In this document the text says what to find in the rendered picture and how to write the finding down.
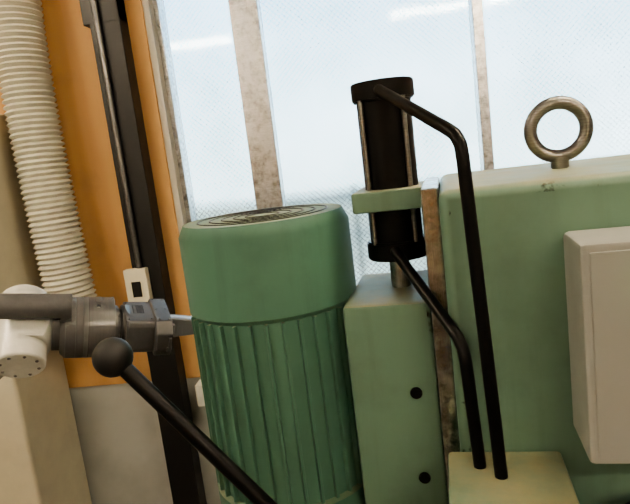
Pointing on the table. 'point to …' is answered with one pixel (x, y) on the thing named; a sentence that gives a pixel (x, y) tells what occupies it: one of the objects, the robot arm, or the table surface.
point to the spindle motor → (277, 348)
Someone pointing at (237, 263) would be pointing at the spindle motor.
